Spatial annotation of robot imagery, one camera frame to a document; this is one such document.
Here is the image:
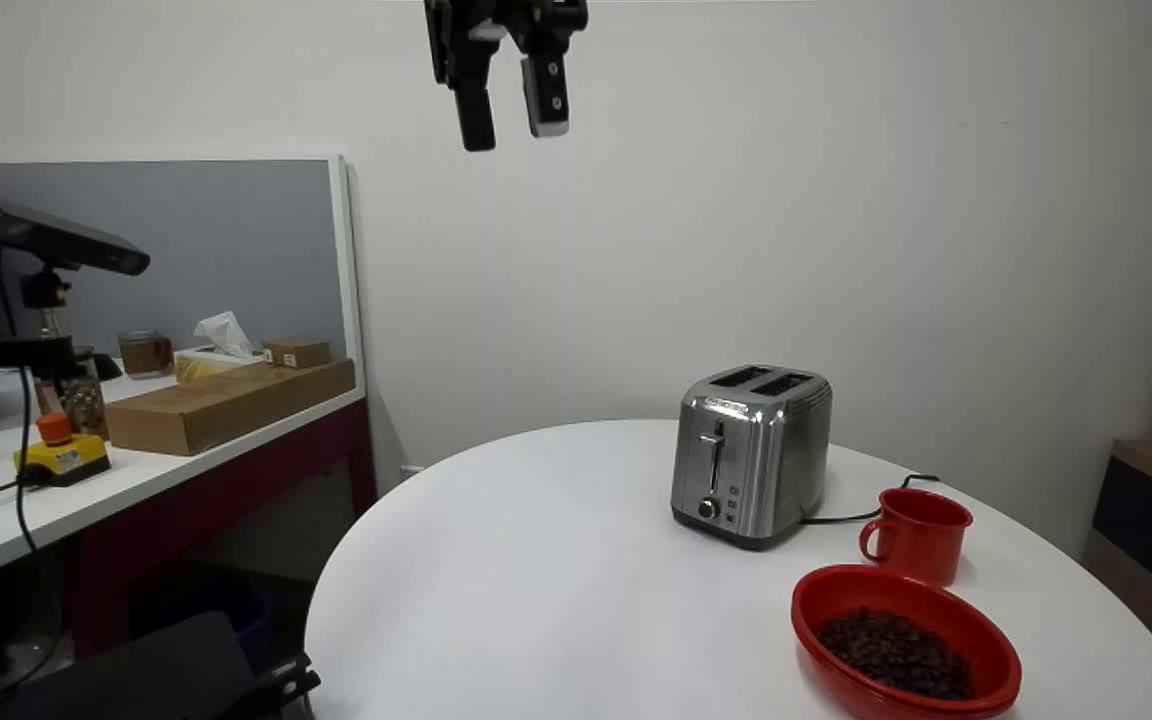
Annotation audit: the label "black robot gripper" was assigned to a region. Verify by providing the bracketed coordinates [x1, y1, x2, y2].
[418, 0, 590, 155]

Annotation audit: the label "silver two-slot toaster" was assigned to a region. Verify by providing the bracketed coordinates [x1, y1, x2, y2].
[669, 359, 834, 551]

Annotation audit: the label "grey partition panel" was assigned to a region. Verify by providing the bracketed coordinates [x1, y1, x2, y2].
[0, 155, 367, 396]

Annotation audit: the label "small light cardboard box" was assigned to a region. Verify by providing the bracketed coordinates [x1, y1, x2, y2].
[259, 336, 335, 372]

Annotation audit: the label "tissue box with white tissue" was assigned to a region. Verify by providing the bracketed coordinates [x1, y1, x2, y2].
[167, 309, 274, 391]

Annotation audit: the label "flat cardboard box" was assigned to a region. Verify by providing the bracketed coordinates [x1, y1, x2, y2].
[103, 355, 359, 459]

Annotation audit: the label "small dark brown box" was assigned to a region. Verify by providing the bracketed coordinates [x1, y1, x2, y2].
[115, 327, 176, 377]

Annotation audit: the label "white side desk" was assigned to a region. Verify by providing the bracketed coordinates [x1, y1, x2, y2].
[0, 372, 379, 656]

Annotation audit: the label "yellow and orange tool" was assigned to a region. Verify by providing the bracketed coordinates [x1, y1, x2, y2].
[15, 407, 115, 489]

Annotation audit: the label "red mug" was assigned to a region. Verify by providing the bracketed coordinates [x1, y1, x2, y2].
[857, 483, 976, 593]

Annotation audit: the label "red plastic bowl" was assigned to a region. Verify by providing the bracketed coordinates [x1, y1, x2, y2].
[787, 558, 1026, 720]

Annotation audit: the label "dark coffee beans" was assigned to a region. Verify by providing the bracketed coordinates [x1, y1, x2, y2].
[815, 607, 976, 705]

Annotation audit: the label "black camera on stand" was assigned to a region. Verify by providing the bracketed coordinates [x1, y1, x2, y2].
[0, 174, 153, 377]

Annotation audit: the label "black toaster power cable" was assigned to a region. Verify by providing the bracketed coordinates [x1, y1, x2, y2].
[800, 472, 945, 526]

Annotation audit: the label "black hanging camera cable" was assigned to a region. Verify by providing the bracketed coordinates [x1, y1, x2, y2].
[0, 244, 48, 555]

